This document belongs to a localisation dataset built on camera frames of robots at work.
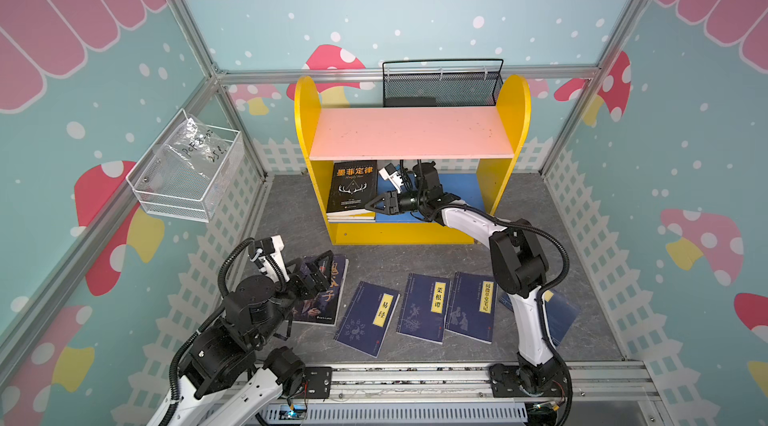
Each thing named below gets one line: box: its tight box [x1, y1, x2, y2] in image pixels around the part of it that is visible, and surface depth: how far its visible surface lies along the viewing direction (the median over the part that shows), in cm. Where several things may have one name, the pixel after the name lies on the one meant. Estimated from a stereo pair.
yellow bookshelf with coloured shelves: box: [294, 75, 532, 245], surface depth 82 cm
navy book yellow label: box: [334, 281, 401, 359], surface depth 85 cm
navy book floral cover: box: [396, 273, 452, 345], surface depth 87 cm
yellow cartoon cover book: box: [326, 210, 377, 223], surface depth 89 cm
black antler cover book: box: [327, 160, 378, 213], surface depth 93 cm
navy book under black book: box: [446, 271, 497, 344], surface depth 87 cm
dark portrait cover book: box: [292, 254, 349, 326], surface depth 87 cm
